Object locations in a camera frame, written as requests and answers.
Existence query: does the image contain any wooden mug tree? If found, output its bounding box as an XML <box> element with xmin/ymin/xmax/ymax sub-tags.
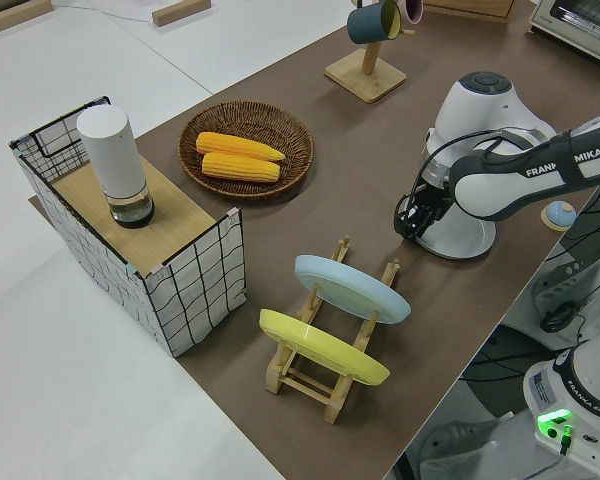
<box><xmin>323</xmin><ymin>0</ymin><xmax>417</xmax><ymax>105</ymax></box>

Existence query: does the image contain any pink mug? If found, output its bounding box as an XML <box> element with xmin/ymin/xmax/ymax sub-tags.
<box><xmin>398</xmin><ymin>0</ymin><xmax>425</xmax><ymax>26</ymax></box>

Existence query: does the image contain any wire grid wooden shelf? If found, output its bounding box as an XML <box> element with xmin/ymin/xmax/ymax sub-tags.
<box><xmin>8</xmin><ymin>94</ymin><xmax>247</xmax><ymax>359</ymax></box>

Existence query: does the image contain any wooden plate rack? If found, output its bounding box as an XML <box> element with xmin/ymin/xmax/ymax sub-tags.
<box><xmin>264</xmin><ymin>234</ymin><xmax>402</xmax><ymax>412</ymax></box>

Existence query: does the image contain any brown wicker basket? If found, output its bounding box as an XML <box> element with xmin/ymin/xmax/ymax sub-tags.
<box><xmin>178</xmin><ymin>100</ymin><xmax>316</xmax><ymax>202</ymax></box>

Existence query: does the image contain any yellow corn cob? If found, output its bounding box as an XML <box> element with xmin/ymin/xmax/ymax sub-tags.
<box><xmin>195</xmin><ymin>130</ymin><xmax>287</xmax><ymax>163</ymax></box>
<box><xmin>200</xmin><ymin>150</ymin><xmax>283</xmax><ymax>184</ymax></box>

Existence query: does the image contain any white cylinder grinder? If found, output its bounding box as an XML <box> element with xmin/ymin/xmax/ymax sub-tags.
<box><xmin>75</xmin><ymin>105</ymin><xmax>157</xmax><ymax>230</ymax></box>

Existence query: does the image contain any black arm base cable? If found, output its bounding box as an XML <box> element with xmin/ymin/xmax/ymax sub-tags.
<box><xmin>538</xmin><ymin>187</ymin><xmax>600</xmax><ymax>335</ymax></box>

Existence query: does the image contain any light blue plate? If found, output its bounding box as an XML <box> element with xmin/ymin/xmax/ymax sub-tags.
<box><xmin>294</xmin><ymin>254</ymin><xmax>413</xmax><ymax>327</ymax></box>

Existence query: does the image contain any white toaster oven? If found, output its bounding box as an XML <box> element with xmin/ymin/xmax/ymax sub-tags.
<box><xmin>526</xmin><ymin>0</ymin><xmax>600</xmax><ymax>68</ymax></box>

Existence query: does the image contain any yellow plate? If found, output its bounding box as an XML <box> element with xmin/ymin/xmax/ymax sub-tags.
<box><xmin>258</xmin><ymin>308</ymin><xmax>393</xmax><ymax>388</ymax></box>

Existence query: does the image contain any black arm wrist cable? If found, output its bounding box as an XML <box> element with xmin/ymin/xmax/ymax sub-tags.
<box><xmin>392</xmin><ymin>127</ymin><xmax>537</xmax><ymax>237</ymax></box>

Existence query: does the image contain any dark blue mug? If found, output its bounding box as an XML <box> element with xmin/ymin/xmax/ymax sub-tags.
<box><xmin>346</xmin><ymin>0</ymin><xmax>405</xmax><ymax>45</ymax></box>

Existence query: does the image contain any wooden block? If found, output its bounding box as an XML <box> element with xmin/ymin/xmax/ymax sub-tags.
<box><xmin>0</xmin><ymin>0</ymin><xmax>55</xmax><ymax>35</ymax></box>
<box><xmin>151</xmin><ymin>0</ymin><xmax>213</xmax><ymax>27</ymax></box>

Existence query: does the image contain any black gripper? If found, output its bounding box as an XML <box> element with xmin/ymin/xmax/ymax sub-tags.
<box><xmin>393</xmin><ymin>180</ymin><xmax>452</xmax><ymax>240</ymax></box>

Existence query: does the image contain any brown table mat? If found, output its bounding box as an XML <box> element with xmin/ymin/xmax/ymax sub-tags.
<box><xmin>27</xmin><ymin>0</ymin><xmax>600</xmax><ymax>480</ymax></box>

